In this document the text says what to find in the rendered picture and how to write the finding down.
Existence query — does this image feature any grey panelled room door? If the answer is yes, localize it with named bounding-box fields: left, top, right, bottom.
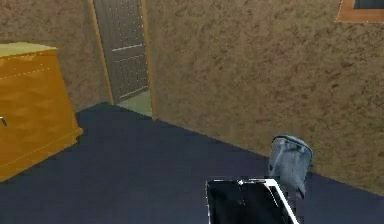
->
left=93, top=0, right=150, bottom=105

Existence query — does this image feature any black box with white rim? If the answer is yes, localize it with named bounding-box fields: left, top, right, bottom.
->
left=205, top=178, right=300, bottom=224

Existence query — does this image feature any grey blue waste bin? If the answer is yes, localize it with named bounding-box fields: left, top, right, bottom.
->
left=268, top=134, right=314, bottom=198

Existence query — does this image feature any orange wooden chest of drawers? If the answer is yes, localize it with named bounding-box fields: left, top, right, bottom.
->
left=0, top=41, right=84, bottom=183

